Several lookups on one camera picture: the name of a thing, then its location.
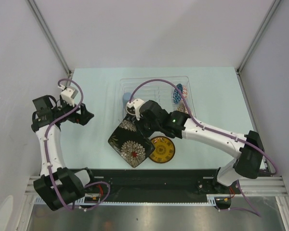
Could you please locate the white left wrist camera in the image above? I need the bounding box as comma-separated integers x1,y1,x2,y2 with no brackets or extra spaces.
58,85,78,107

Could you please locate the yellow round saucer plate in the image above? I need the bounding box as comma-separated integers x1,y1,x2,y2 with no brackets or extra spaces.
149,136,175,164

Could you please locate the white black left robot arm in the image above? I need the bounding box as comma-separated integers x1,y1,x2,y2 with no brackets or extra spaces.
31,95,97,211

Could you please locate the right aluminium frame post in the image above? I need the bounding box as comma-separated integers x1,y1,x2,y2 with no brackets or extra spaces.
236,0,283,73

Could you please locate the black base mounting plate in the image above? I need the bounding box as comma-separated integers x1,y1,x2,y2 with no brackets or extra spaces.
38,168,273,195

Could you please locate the brown lattice pattern bowl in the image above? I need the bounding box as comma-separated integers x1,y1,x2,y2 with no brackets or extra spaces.
177,102,190,114

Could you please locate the light blue plastic cup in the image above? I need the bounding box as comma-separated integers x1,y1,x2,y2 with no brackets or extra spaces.
122,92,131,107

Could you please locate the blue triangle pattern bowl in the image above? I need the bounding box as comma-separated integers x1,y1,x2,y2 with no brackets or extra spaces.
172,83,188,104

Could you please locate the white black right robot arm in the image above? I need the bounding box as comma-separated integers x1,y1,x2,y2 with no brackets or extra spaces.
126,99,263,193

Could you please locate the white slotted cable duct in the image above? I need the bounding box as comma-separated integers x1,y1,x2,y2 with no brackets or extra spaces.
34,196,230,207

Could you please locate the aluminium frame post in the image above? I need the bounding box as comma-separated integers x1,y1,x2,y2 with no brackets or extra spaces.
236,0,283,73
26,0,72,77

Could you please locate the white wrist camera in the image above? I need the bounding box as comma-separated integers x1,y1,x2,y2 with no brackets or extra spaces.
58,85,78,107
126,99,144,120

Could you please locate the red black lacquer cup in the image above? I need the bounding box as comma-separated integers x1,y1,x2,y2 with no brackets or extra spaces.
126,103,139,121

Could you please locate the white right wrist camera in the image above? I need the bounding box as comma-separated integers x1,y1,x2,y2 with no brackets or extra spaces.
126,99,144,120

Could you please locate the black floral square plate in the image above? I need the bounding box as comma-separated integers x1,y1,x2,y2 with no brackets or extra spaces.
108,116,155,168

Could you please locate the left aluminium frame post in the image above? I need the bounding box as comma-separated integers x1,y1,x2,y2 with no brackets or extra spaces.
26,0,72,77

